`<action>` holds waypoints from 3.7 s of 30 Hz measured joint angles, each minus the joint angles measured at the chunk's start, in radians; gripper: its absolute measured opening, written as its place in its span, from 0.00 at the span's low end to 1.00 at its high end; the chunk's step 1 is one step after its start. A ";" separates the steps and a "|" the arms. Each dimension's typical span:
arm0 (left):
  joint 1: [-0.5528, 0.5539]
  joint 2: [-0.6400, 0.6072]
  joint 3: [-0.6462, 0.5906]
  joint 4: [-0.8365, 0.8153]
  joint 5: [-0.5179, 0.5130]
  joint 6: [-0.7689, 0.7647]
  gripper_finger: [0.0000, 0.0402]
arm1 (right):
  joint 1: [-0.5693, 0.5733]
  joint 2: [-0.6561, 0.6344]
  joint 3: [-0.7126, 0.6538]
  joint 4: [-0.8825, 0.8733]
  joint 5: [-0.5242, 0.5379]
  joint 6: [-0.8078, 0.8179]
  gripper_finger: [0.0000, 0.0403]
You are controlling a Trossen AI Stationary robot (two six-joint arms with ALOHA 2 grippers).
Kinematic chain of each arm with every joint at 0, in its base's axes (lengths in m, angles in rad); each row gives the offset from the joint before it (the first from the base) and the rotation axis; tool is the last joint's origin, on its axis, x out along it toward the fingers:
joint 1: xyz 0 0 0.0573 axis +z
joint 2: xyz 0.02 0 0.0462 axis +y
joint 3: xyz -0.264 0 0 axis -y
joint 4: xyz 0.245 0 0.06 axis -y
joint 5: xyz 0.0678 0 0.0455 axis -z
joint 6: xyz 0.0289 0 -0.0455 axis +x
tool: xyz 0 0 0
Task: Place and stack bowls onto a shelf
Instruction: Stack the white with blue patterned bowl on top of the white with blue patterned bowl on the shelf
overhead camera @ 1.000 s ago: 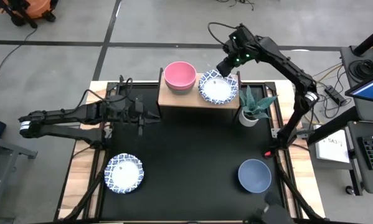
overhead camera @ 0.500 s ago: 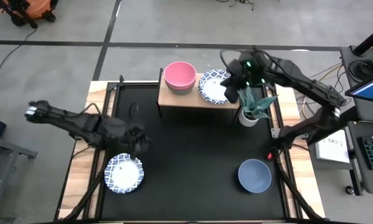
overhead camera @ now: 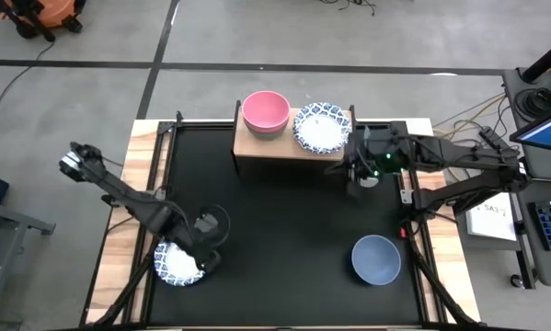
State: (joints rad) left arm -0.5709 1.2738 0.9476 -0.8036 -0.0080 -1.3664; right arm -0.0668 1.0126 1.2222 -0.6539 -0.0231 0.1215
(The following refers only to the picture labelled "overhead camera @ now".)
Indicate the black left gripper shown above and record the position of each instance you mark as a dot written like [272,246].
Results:
[194,248]

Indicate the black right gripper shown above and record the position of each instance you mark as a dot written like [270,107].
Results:
[381,142]

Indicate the blue patterned white paper bowl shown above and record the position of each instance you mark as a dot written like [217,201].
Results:
[321,131]
[176,266]

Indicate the pink plastic bowl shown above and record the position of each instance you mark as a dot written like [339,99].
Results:
[266,108]

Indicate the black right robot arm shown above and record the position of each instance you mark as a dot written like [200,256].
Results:
[468,161]

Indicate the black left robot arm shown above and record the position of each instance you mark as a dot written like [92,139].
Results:
[118,195]

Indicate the wooden shelf with black legs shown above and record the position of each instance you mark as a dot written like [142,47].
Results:
[256,147]

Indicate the white cup with teal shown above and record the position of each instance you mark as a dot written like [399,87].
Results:
[370,182]

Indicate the black table mat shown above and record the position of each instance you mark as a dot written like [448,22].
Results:
[279,220]

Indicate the small red plastic piece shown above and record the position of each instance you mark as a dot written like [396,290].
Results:
[401,232]

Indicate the black power strip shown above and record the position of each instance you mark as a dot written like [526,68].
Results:
[491,135]

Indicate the slate blue plastic bowl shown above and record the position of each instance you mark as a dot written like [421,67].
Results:
[376,259]

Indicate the white paper sign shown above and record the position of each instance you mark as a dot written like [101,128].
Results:
[493,225]

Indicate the grey side table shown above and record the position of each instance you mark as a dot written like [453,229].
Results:
[514,87]

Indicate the computer monitor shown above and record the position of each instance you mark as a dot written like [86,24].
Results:
[544,133]

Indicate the grey equipment cart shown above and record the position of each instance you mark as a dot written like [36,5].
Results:
[528,257]

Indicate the black metal pole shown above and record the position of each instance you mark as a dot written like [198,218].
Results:
[548,57]

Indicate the black caster wheel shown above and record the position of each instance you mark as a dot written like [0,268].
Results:
[516,281]

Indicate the grey metal desk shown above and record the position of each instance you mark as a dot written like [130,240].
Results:
[3,230]

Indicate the orange round container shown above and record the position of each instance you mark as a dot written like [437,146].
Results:
[54,11]

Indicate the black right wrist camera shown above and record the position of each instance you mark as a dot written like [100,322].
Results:
[385,158]

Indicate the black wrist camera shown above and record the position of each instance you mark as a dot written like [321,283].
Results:
[206,223]
[385,158]

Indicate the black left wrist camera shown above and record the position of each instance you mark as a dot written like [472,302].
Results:
[206,223]

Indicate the silver metal bracket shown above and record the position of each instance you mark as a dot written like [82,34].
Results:
[406,196]

